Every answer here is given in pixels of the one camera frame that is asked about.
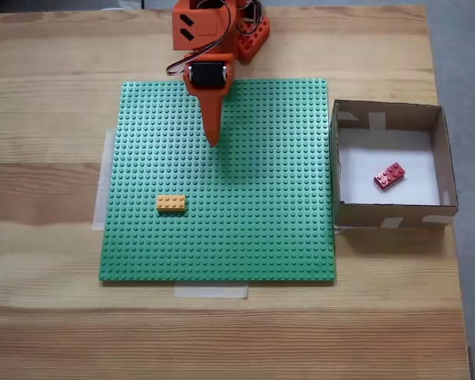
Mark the white paper sheet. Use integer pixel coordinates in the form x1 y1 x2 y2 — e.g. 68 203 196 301
336 128 441 207

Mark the green lego baseplate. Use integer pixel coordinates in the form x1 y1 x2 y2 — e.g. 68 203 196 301
98 78 338 284

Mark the translucent masking tape strip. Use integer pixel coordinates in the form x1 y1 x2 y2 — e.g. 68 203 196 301
92 127 118 231
173 283 249 300

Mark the gripper motor cable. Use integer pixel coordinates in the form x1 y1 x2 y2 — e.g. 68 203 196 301
165 0 233 78

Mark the yellow lego block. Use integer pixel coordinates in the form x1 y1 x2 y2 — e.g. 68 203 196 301
155 194 189 215

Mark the cardboard box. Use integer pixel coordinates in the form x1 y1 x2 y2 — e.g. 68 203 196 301
329 98 459 231

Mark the red lego block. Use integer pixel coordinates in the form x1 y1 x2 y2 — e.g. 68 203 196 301
373 161 407 193

